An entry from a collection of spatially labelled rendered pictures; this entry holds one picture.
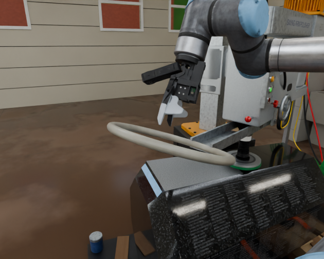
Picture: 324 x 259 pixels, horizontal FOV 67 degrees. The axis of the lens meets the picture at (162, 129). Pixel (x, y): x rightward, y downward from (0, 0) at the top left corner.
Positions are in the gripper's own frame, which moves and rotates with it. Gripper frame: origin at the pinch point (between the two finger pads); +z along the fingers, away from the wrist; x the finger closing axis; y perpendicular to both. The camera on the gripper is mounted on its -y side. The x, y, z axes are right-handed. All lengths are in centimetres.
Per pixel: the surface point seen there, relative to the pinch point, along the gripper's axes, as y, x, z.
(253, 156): 42, 88, 6
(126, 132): -10.5, 1.2, 5.1
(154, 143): -0.7, -1.3, 5.3
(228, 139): 22, 49, -1
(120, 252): -30, 113, 109
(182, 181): 6, 65, 28
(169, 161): -7, 84, 24
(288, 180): 65, 92, 14
